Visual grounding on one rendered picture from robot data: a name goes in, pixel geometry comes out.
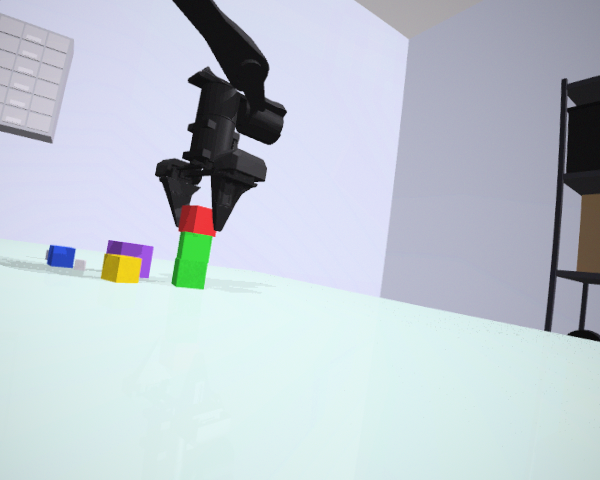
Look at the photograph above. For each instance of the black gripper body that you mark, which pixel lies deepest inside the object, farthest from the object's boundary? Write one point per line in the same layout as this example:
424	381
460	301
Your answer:
210	150

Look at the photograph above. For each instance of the red block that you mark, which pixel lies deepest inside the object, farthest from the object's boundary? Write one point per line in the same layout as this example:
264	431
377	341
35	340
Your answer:
196	219

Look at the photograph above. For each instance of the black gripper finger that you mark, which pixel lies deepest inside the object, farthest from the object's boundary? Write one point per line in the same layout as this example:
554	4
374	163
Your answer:
178	193
226	189

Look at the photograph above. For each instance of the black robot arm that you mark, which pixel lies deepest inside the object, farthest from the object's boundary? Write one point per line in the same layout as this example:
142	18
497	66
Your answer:
246	68

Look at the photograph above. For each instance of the green block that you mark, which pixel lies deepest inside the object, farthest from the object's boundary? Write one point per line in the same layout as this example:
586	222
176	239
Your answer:
189	274
194	247

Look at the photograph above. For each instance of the yellow block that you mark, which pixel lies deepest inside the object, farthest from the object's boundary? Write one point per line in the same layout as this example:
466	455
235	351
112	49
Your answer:
121	269

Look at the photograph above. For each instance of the blue block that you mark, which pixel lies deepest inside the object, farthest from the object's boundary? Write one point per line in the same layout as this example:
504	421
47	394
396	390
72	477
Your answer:
61	256

